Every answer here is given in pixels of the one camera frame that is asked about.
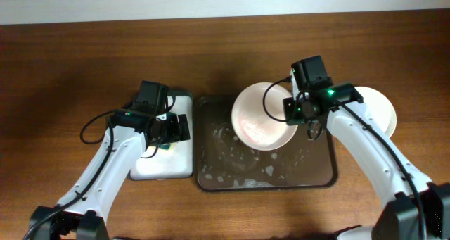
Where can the large brown serving tray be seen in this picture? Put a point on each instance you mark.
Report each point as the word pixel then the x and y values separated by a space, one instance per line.
pixel 224 163

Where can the cream plate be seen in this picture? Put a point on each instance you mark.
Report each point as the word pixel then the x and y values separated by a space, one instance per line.
pixel 381 108

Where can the green and yellow sponge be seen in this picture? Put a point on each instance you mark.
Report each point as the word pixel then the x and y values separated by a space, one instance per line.
pixel 166 147

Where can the small black tray white liner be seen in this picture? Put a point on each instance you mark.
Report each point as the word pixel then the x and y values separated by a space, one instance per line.
pixel 173 164

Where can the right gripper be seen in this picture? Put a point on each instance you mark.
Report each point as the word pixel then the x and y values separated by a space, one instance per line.
pixel 288 105

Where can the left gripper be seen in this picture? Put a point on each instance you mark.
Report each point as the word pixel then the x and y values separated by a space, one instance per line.
pixel 174 134

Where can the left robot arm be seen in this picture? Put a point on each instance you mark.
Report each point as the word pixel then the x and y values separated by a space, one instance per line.
pixel 84 209

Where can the pink plate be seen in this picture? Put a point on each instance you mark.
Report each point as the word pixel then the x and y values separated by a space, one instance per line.
pixel 256 114

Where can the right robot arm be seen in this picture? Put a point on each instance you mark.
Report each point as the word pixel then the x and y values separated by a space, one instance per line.
pixel 413 206

